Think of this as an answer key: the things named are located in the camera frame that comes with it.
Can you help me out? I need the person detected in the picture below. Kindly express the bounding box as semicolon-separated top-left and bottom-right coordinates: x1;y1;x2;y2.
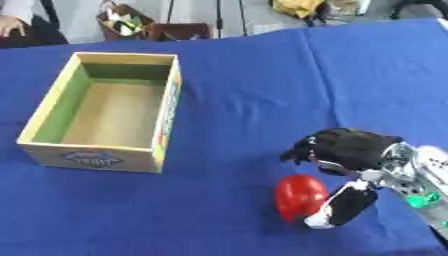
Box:
0;0;70;49

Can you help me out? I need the tan cardboard box green inside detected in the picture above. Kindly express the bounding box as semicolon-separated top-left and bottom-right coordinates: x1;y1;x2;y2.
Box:
15;51;184;174

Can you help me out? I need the yellow bag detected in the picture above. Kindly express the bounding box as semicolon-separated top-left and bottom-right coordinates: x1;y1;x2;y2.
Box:
267;0;333;22

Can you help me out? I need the brown box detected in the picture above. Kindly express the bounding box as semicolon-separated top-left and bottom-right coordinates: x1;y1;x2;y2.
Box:
145;22;212;42

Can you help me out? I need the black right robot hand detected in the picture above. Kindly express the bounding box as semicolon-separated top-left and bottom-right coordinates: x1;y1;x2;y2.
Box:
278;127;406;230

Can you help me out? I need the black tripod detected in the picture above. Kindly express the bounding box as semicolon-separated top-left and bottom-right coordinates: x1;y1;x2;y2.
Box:
164;0;251;39

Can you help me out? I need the red toy apple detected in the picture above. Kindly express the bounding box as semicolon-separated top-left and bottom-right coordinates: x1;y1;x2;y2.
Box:
273;174;331;225

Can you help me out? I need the brown bag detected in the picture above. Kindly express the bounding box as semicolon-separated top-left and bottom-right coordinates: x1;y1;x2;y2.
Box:
94;0;156;42

